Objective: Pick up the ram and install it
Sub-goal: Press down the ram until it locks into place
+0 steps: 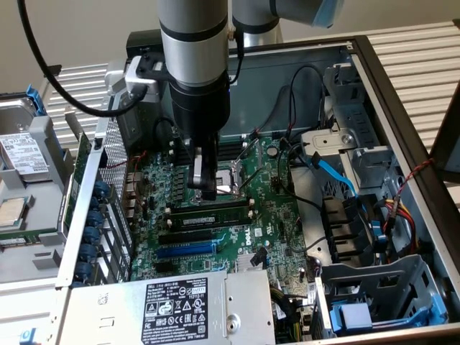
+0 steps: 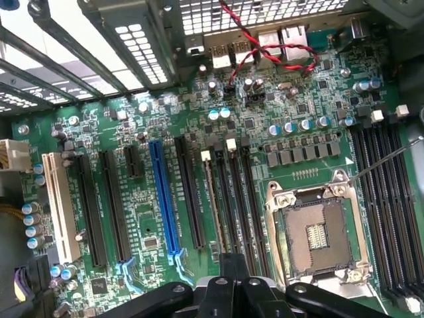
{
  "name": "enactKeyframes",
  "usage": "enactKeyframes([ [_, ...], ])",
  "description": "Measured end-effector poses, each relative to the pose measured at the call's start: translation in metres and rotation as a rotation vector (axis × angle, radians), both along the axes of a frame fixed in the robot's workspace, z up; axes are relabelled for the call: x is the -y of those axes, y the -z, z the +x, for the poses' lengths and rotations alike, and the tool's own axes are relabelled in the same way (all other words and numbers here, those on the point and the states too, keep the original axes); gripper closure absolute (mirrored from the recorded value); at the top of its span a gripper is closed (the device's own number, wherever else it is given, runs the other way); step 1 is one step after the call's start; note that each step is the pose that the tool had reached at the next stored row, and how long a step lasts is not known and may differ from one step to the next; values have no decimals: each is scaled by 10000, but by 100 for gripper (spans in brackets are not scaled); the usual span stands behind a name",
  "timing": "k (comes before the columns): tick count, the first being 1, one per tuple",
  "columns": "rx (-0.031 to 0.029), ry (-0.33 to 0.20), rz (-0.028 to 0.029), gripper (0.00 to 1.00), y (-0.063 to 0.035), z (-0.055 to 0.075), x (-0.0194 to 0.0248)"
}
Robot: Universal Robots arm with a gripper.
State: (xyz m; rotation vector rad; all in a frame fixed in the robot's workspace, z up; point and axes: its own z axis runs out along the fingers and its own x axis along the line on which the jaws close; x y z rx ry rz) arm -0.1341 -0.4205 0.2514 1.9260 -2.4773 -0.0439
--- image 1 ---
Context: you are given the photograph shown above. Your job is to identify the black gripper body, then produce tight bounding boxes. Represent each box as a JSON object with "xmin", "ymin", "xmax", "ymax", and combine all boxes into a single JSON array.
[{"xmin": 167, "ymin": 73, "xmax": 231, "ymax": 144}]

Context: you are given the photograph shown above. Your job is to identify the CPU socket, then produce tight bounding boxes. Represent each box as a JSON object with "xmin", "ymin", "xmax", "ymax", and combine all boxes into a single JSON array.
[{"xmin": 193, "ymin": 165, "xmax": 247, "ymax": 205}]

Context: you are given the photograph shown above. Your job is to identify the long black expansion slot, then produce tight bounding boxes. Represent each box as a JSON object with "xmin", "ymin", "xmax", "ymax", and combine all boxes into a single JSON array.
[{"xmin": 157, "ymin": 229, "xmax": 213, "ymax": 246}]

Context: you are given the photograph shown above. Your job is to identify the blue expansion slot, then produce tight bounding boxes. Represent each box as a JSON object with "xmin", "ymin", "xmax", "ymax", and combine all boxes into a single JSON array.
[{"xmin": 156, "ymin": 241, "xmax": 217, "ymax": 259}]

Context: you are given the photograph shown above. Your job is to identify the black box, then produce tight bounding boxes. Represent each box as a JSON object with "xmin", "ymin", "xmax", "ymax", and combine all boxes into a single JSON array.
[{"xmin": 125, "ymin": 29, "xmax": 162, "ymax": 58}]

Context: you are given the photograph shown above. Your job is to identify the green motherboard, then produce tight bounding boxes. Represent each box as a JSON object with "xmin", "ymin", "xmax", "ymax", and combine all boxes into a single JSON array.
[{"xmin": 124, "ymin": 133, "xmax": 319, "ymax": 285}]

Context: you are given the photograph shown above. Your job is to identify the silver chipset heatsink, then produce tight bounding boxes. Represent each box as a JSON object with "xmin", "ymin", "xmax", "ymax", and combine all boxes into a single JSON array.
[{"xmin": 235, "ymin": 251, "xmax": 269, "ymax": 273}]

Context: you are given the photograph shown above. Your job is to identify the blue round card clip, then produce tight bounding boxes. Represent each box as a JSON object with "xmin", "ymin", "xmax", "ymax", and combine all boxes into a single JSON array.
[
  {"xmin": 93, "ymin": 179, "xmax": 111, "ymax": 198},
  {"xmin": 75, "ymin": 261, "xmax": 93, "ymax": 282},
  {"xmin": 79, "ymin": 243, "xmax": 98, "ymax": 262},
  {"xmin": 84, "ymin": 226, "xmax": 101, "ymax": 245},
  {"xmin": 88, "ymin": 210, "xmax": 105, "ymax": 229}
]

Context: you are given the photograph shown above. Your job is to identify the grey metal PC case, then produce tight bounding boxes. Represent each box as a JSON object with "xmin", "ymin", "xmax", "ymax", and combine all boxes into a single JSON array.
[{"xmin": 53, "ymin": 34, "xmax": 460, "ymax": 345}]

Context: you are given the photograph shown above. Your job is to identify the green graphics card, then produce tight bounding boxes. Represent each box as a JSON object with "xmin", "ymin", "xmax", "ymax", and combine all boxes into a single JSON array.
[{"xmin": 56, "ymin": 103, "xmax": 93, "ymax": 242}]

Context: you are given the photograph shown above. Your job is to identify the black plastic fan shroud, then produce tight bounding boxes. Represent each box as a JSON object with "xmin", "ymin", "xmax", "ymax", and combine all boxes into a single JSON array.
[{"xmin": 321, "ymin": 195, "xmax": 380, "ymax": 266}]

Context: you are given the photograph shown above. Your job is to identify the grey metal disk bay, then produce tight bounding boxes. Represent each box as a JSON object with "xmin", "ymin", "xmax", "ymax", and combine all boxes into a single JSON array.
[{"xmin": 300, "ymin": 63, "xmax": 405, "ymax": 191}]

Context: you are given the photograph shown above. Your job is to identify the grey parts rack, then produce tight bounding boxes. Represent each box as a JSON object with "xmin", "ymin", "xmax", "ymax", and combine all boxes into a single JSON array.
[{"xmin": 0, "ymin": 84, "xmax": 78, "ymax": 288}]

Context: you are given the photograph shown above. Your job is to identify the silver power supply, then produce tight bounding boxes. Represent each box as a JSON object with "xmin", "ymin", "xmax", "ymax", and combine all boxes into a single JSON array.
[{"xmin": 66, "ymin": 268, "xmax": 277, "ymax": 345}]

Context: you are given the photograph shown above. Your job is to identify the silver hard disk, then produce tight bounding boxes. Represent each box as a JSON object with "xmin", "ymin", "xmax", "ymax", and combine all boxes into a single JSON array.
[{"xmin": 0, "ymin": 96, "xmax": 53, "ymax": 183}]

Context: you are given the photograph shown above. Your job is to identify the silver CPU chip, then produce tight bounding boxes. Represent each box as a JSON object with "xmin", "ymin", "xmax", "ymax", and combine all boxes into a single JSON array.
[{"xmin": 0, "ymin": 195, "xmax": 29, "ymax": 231}]

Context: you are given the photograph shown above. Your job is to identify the blue plastic disk tray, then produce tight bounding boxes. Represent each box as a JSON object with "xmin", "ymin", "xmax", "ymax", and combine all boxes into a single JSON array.
[{"xmin": 328, "ymin": 285, "xmax": 449, "ymax": 334}]

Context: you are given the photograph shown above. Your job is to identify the grey metal drive cage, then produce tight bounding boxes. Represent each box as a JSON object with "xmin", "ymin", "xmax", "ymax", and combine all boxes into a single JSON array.
[{"xmin": 311, "ymin": 253, "xmax": 451, "ymax": 339}]

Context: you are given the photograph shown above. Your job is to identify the small blue plastic clip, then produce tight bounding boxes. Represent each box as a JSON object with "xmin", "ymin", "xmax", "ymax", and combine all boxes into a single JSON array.
[{"xmin": 19, "ymin": 327, "xmax": 37, "ymax": 345}]

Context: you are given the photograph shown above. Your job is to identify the dark brown panel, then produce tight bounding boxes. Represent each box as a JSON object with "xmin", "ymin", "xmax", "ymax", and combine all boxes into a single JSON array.
[{"xmin": 428, "ymin": 80, "xmax": 460, "ymax": 184}]

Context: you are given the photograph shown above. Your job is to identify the short black looped wire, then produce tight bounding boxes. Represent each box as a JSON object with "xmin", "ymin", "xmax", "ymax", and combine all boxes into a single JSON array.
[{"xmin": 153, "ymin": 117, "xmax": 178, "ymax": 145}]

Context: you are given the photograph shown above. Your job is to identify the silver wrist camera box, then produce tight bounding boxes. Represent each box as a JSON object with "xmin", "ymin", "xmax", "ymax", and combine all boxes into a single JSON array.
[{"xmin": 124, "ymin": 53, "xmax": 172, "ymax": 104}]

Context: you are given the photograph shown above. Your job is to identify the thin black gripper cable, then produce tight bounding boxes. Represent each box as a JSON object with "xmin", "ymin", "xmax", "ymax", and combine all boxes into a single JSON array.
[{"xmin": 226, "ymin": 24, "xmax": 247, "ymax": 87}]

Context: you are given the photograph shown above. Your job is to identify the red and black fan wire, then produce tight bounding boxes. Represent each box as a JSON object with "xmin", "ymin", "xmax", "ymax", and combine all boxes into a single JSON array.
[{"xmin": 106, "ymin": 150, "xmax": 148, "ymax": 198}]

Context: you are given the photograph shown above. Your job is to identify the thin black wire loop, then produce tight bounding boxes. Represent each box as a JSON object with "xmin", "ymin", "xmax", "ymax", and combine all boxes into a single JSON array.
[{"xmin": 257, "ymin": 63, "xmax": 327, "ymax": 141}]

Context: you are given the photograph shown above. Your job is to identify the black curved wire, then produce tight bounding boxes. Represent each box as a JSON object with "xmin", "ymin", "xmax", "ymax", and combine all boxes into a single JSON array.
[{"xmin": 277, "ymin": 138, "xmax": 324, "ymax": 213}]

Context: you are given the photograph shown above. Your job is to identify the blue flat disk wire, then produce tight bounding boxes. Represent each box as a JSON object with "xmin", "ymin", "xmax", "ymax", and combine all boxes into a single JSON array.
[{"xmin": 308, "ymin": 150, "xmax": 360, "ymax": 198}]

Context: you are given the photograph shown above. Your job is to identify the blue disk carrier handle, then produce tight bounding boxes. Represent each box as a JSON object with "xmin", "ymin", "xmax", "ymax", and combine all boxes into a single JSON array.
[{"xmin": 25, "ymin": 83, "xmax": 48, "ymax": 116}]

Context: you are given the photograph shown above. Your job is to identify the yellow red black wire bundle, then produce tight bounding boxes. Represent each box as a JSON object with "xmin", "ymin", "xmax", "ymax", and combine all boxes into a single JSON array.
[{"xmin": 373, "ymin": 199, "xmax": 427, "ymax": 254}]

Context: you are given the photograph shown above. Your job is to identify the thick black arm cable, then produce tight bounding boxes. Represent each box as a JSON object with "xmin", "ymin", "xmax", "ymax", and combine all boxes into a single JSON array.
[{"xmin": 16, "ymin": 0, "xmax": 149, "ymax": 118}]

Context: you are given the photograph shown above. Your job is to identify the red black twisted wire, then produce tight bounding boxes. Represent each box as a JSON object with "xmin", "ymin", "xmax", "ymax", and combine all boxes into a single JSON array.
[{"xmin": 381, "ymin": 157, "xmax": 436, "ymax": 234}]

